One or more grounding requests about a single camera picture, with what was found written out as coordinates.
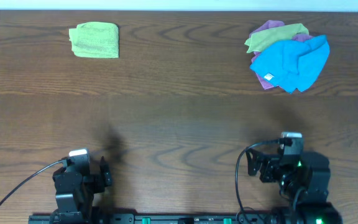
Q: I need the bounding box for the bright green microfiber cloth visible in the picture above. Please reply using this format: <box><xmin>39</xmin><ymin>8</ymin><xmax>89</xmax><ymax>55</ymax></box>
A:
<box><xmin>69</xmin><ymin>22</ymin><xmax>119</xmax><ymax>58</ymax></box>

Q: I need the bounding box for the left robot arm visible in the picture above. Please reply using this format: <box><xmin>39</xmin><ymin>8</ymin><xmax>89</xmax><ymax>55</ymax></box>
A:
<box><xmin>48</xmin><ymin>155</ymin><xmax>112</xmax><ymax>224</ymax></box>

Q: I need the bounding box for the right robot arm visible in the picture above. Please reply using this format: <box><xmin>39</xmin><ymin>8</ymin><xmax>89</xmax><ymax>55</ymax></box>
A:
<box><xmin>246</xmin><ymin>149</ymin><xmax>343</xmax><ymax>224</ymax></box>

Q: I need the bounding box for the blue microfiber cloth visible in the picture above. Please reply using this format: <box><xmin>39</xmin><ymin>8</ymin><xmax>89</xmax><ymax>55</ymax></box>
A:
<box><xmin>250</xmin><ymin>35</ymin><xmax>330</xmax><ymax>93</ymax></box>

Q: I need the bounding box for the olive green microfiber cloth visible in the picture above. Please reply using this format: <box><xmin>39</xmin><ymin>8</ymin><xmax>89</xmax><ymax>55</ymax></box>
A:
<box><xmin>244</xmin><ymin>23</ymin><xmax>309</xmax><ymax>53</ymax></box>

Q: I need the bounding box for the purple microfiber cloth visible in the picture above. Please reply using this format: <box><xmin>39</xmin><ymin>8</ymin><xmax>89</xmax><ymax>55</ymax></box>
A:
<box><xmin>249</xmin><ymin>20</ymin><xmax>315</xmax><ymax>91</ymax></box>

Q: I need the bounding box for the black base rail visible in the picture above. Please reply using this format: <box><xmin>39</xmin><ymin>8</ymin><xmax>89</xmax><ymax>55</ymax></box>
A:
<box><xmin>28</xmin><ymin>213</ymin><xmax>291</xmax><ymax>224</ymax></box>

